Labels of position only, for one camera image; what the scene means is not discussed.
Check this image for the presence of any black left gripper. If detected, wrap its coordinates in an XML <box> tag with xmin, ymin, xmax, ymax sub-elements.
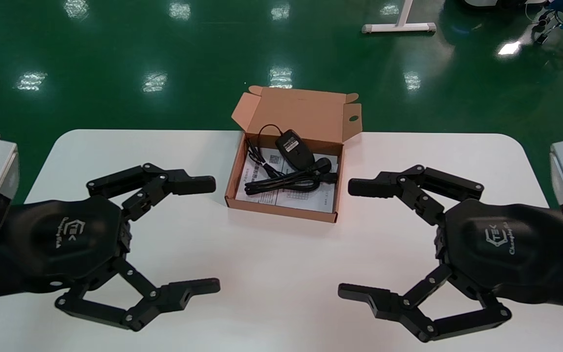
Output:
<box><xmin>0</xmin><ymin>195</ymin><xmax>221</xmax><ymax>332</ymax></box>

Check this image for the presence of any black wired computer mouse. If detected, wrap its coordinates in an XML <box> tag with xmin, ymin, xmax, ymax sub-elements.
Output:
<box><xmin>246</xmin><ymin>124</ymin><xmax>314</xmax><ymax>176</ymax></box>

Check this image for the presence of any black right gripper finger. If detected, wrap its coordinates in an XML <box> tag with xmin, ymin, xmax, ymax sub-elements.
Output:
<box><xmin>348</xmin><ymin>165</ymin><xmax>484</xmax><ymax>226</ymax></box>

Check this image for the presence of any black power cable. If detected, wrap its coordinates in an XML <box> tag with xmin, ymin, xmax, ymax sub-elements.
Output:
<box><xmin>244</xmin><ymin>157</ymin><xmax>339</xmax><ymax>197</ymax></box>

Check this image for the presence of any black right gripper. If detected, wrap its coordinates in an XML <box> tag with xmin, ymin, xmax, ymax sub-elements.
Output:
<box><xmin>338</xmin><ymin>198</ymin><xmax>563</xmax><ymax>343</ymax></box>

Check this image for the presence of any dark grey background object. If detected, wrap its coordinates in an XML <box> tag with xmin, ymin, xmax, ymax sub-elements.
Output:
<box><xmin>460</xmin><ymin>0</ymin><xmax>546</xmax><ymax>7</ymax></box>

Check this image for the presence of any brown cardboard storage box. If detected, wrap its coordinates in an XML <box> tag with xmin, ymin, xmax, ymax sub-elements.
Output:
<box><xmin>224</xmin><ymin>86</ymin><xmax>363</xmax><ymax>224</ymax></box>

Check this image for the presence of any white table leg base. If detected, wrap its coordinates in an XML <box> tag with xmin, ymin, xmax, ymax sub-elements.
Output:
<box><xmin>362</xmin><ymin>0</ymin><xmax>437</xmax><ymax>34</ymax></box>

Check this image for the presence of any white printed paper manual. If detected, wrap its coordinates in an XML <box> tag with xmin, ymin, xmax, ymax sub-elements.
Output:
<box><xmin>234</xmin><ymin>147</ymin><xmax>339</xmax><ymax>214</ymax></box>

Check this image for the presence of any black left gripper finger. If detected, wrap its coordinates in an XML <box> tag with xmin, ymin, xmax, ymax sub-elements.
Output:
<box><xmin>87</xmin><ymin>163</ymin><xmax>217</xmax><ymax>221</ymax></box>

